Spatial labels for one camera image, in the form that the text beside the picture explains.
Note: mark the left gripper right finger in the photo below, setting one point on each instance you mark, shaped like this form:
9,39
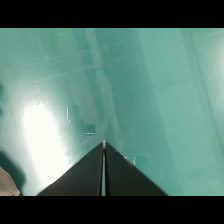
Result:
126,176

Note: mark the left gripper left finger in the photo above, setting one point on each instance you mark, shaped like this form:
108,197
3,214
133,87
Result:
85,176

